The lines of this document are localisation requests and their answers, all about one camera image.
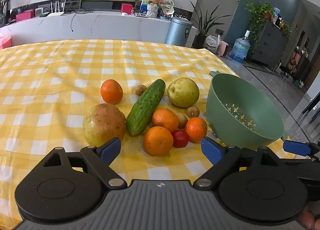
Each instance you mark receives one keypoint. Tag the person's right hand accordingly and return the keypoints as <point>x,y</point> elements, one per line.
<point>308,220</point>

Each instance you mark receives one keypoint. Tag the white plastic bag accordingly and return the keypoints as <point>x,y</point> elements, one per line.
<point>211,43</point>

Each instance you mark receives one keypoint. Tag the red cherry tomato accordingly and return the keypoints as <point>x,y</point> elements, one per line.
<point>180,138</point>

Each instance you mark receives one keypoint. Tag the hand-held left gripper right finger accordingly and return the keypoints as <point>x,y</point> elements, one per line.
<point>211,150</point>

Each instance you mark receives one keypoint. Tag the potted long-leaf plant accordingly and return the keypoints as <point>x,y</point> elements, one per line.
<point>202,27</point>

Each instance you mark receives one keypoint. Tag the yellow checked tablecloth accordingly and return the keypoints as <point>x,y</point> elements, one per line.
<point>50,82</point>

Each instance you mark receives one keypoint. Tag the yellow pear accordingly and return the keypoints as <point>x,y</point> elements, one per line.
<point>183,92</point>

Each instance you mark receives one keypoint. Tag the orange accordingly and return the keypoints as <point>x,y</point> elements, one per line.
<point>196,129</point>
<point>165,119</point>
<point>111,91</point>
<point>158,141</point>

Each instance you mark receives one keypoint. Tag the pale flower bouquet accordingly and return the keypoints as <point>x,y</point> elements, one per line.
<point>167,11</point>

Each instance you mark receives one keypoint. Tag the grey cabinet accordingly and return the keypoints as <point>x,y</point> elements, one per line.
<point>270,45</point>

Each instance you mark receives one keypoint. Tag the white router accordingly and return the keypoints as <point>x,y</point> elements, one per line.
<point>57,13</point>

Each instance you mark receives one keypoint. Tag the green colander bowl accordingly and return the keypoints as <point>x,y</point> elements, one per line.
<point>250,110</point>

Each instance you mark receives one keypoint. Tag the red box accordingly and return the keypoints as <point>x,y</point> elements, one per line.
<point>127,8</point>

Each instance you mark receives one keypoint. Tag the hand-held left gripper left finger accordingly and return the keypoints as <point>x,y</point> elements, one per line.
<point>110,148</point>

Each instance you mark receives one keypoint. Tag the teddy bear bouquet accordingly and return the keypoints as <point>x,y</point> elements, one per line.
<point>153,6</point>

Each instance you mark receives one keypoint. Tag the brown longan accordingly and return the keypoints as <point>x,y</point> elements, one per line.
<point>193,111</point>
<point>140,90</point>
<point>182,120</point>

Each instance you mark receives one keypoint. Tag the leafy pothos plant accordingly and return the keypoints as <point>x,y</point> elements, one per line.
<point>258,12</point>

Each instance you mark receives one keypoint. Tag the pink heater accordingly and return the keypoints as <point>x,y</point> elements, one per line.
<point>223,48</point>

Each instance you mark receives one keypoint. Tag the blue water jug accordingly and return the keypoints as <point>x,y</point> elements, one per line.
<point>240,48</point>

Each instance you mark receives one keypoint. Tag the pale pink box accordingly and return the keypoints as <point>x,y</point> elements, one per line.
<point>5,41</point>

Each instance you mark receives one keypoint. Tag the green plant in vase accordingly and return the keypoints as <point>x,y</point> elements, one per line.
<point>3,5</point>

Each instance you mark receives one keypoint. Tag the grey-blue trash can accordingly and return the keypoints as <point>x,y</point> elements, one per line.
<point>176,32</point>

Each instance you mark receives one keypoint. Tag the white marble console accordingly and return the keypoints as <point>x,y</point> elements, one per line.
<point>112,26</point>

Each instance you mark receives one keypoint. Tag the black chair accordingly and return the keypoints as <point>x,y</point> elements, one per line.
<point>312,112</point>

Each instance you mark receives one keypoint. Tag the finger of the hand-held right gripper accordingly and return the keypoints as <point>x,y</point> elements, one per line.
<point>297,147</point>
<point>305,167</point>

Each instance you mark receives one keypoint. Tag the green cucumber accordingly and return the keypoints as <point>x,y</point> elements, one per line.
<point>145,107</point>

